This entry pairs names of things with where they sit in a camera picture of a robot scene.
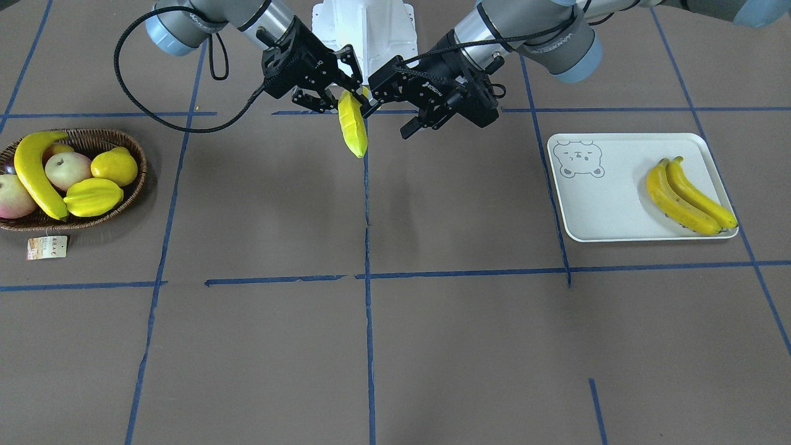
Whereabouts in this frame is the white bear tray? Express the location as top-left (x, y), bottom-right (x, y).
top-left (546, 133), bottom-right (732, 242)

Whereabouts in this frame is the paper basket tag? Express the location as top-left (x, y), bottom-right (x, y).
top-left (25, 235), bottom-right (69, 260)

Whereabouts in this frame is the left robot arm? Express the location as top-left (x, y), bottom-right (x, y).
top-left (360, 1), bottom-right (660, 138)

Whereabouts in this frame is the yellow lemon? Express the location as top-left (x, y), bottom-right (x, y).
top-left (90, 146), bottom-right (138, 187)

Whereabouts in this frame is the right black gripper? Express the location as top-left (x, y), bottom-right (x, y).
top-left (261, 17), bottom-right (365, 114)

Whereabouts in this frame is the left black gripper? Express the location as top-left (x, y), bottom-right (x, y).
top-left (362, 31), bottom-right (499, 139)

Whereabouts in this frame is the small yellow fruit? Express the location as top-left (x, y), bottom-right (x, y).
top-left (42, 143), bottom-right (75, 164)

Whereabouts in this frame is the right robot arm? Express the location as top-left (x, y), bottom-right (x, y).
top-left (145, 1), bottom-right (368, 112)

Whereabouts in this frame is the brown wicker basket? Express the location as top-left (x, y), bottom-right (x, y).
top-left (1, 129), bottom-right (148, 232)

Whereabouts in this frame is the yellow starfruit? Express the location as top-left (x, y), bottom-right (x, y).
top-left (63, 177), bottom-right (124, 218)

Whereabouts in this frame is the yellow banana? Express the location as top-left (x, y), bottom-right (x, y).
top-left (14, 130), bottom-right (70, 221)
top-left (665, 156), bottom-right (739, 230)
top-left (645, 158), bottom-right (723, 235)
top-left (338, 91), bottom-right (368, 158)

